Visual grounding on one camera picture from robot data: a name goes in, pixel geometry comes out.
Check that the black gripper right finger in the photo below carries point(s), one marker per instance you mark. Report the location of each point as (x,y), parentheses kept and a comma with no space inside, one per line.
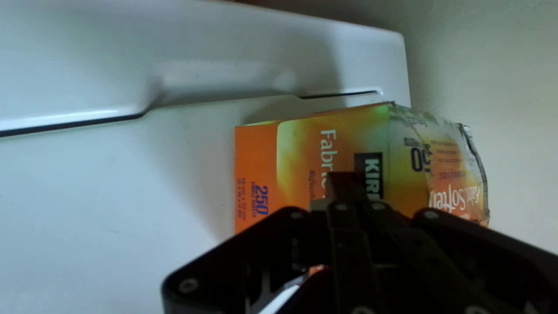
(469,269)

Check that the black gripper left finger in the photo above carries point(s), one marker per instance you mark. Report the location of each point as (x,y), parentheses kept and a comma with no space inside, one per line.
(246,271)

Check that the orange fabric softener box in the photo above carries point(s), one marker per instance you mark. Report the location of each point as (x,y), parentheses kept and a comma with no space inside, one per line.
(410,159)

